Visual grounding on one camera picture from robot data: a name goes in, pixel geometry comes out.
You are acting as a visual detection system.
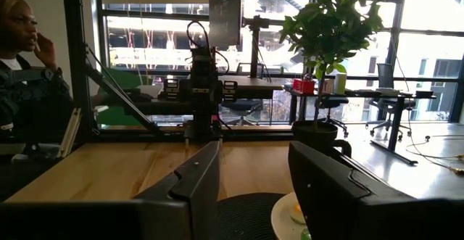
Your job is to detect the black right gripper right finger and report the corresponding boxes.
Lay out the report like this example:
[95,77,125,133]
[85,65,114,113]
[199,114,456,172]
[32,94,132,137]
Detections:
[287,140,415,240]

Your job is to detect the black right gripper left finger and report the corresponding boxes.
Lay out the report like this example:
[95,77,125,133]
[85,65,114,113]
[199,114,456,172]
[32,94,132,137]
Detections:
[133,140,222,240]

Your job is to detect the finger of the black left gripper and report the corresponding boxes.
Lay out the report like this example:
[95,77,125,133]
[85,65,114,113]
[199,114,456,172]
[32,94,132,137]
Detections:
[162,78,181,102]
[222,80,239,104]

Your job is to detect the orange iced donut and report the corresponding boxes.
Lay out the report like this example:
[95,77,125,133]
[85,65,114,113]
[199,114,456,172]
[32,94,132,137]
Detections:
[289,202,307,225]

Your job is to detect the green board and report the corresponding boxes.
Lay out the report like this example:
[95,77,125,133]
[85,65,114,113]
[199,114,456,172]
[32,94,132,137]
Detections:
[95,69,152,127]

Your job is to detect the white round plate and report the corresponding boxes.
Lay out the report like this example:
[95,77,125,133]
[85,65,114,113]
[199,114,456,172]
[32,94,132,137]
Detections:
[270,191,310,240]

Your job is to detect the black monitor stand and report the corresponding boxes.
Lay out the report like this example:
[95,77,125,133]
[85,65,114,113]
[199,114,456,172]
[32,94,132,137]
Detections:
[241,15,272,79]

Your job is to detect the black diagonal rig brace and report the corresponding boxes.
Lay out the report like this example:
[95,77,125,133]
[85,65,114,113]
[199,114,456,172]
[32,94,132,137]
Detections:
[84,45,161,135]

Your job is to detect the dark round woven mat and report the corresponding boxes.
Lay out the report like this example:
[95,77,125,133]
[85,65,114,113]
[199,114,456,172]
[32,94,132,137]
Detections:
[216,192,288,240]

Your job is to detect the black plant pot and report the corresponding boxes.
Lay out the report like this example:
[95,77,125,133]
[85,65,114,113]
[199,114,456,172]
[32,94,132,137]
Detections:
[291,120,339,154]

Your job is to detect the red box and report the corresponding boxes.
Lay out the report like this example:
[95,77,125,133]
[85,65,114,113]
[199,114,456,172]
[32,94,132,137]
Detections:
[292,77,316,96]

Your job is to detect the black computer monitor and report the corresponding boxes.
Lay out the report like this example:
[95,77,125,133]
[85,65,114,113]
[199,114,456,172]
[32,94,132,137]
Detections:
[208,0,244,49]

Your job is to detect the black office chair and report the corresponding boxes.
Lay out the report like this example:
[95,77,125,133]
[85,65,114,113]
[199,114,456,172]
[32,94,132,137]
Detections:
[318,96,351,138]

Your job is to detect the black office desk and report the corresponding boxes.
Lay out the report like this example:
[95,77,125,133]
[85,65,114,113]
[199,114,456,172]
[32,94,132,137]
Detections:
[285,88,437,166]

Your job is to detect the white cylinder cup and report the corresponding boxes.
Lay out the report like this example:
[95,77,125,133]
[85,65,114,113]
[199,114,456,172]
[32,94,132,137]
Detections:
[333,72,348,96]

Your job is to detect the light wooden slats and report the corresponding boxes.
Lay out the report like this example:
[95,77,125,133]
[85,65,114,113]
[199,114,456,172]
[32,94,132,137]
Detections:
[57,107,83,160]

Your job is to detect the green leafy small tree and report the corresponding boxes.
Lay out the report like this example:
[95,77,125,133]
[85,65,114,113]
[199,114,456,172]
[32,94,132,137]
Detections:
[278,0,385,128]

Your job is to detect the grey office chair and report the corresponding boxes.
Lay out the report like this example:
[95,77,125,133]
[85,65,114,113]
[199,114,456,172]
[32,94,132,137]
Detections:
[365,62,417,141]

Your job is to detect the person's hand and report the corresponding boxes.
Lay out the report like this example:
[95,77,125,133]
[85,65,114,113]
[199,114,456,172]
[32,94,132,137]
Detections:
[33,32,58,71]

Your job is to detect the person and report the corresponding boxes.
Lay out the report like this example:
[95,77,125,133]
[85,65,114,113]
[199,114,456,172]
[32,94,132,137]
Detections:
[0,0,74,145]

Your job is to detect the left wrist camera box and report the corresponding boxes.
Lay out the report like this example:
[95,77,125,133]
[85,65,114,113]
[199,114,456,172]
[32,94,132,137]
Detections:
[190,46,215,78]

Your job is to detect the black table frame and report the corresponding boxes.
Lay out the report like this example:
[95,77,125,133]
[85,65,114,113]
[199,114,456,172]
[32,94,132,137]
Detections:
[90,128,295,144]

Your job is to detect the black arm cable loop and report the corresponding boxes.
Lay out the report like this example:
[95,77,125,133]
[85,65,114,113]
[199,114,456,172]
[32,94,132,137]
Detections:
[186,20,231,76]

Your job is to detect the black upright rig post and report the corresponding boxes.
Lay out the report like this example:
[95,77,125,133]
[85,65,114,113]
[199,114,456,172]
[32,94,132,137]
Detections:
[60,0,96,144]

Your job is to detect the white floor cable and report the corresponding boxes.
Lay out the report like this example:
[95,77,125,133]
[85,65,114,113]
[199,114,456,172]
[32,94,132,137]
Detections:
[405,133,464,176]

